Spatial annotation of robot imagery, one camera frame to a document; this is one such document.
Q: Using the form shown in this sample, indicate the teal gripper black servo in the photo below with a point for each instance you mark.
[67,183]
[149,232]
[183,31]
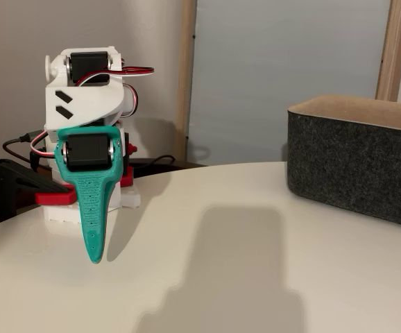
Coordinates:
[87,152]

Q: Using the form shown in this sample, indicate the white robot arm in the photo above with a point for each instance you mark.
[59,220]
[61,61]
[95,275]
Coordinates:
[82,100]

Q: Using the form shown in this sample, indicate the grey felt box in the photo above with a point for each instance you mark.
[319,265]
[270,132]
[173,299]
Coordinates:
[353,166]

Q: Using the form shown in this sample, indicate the black and red clamp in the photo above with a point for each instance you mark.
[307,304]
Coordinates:
[20,180]
[127,177]

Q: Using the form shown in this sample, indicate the light wood framed panel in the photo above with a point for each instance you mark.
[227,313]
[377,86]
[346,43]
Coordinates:
[186,69]

